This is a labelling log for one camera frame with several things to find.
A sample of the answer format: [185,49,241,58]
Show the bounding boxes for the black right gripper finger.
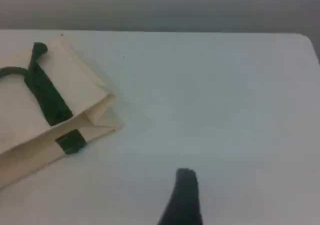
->
[156,167,204,225]

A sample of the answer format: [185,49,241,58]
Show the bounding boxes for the white canvas bag green handles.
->
[0,33,126,193]

